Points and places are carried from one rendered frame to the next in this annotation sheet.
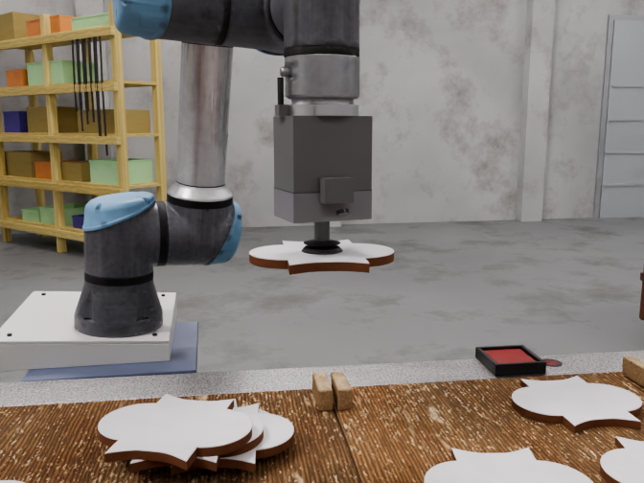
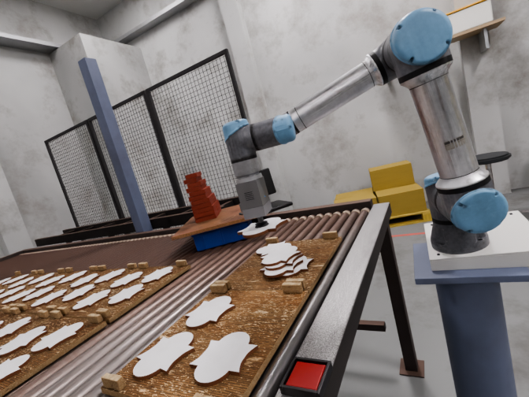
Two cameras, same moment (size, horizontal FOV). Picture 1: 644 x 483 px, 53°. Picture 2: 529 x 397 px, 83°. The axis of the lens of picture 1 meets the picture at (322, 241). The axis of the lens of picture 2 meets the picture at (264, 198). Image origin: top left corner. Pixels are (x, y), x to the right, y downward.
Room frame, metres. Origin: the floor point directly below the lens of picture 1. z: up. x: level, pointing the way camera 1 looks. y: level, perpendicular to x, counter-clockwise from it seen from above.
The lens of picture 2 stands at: (1.20, -0.65, 1.34)
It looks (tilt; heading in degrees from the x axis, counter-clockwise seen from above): 9 degrees down; 128
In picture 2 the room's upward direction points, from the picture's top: 15 degrees counter-clockwise
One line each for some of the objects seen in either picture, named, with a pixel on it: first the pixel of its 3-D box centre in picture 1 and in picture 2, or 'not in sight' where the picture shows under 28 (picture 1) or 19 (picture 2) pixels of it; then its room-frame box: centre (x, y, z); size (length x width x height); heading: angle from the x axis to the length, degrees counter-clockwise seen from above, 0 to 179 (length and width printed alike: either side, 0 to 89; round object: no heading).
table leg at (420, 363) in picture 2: not in sight; (397, 297); (0.74, 0.81, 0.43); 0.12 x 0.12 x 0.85; 8
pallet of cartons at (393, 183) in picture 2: not in sight; (375, 196); (-0.10, 3.41, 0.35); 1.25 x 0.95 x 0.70; 10
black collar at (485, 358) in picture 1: (509, 359); (306, 376); (0.89, -0.28, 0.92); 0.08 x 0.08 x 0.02; 8
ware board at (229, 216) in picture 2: not in sight; (223, 216); (-0.08, 0.56, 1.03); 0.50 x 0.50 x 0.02; 37
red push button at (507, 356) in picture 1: (509, 360); (306, 377); (0.89, -0.28, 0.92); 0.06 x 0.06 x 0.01; 8
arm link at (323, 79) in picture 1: (319, 81); (246, 168); (0.66, 0.00, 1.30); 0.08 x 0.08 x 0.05
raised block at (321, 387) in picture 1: (322, 390); (295, 283); (0.72, 0.00, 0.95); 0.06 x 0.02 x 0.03; 8
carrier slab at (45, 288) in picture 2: not in sight; (46, 287); (-0.76, -0.20, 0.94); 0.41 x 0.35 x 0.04; 97
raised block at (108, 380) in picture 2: not in sight; (112, 381); (0.51, -0.45, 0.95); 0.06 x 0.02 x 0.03; 8
